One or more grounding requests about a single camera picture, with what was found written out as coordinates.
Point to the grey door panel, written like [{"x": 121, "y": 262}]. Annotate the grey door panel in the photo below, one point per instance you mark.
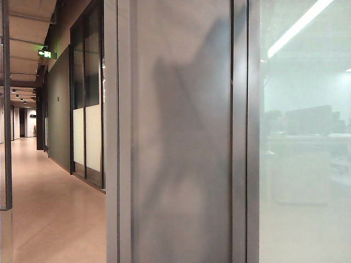
[{"x": 181, "y": 137}]

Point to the wide glass door frosted band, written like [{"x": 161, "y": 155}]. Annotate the wide glass door frosted band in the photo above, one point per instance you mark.
[{"x": 93, "y": 137}]

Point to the narrow glass door frosted band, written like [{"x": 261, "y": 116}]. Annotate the narrow glass door frosted band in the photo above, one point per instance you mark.
[{"x": 78, "y": 131}]

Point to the frosted glass pane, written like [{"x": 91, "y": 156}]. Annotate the frosted glass pane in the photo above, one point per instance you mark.
[{"x": 304, "y": 191}]

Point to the green exit sign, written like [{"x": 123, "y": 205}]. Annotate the green exit sign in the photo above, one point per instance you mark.
[{"x": 47, "y": 53}]

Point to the dark metal frame post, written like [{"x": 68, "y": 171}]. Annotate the dark metal frame post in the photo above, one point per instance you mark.
[{"x": 7, "y": 109}]

